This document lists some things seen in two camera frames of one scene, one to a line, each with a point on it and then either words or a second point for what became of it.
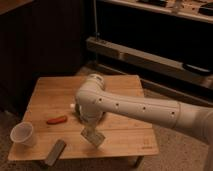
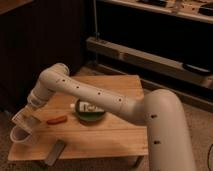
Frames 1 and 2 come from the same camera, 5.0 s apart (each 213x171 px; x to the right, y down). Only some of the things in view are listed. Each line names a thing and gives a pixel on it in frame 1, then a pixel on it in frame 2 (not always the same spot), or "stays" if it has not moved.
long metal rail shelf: (147, 59) stays
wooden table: (52, 118) stays
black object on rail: (196, 69) stays
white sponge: (94, 138) -> (26, 119)
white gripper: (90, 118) -> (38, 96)
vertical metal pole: (95, 20) stays
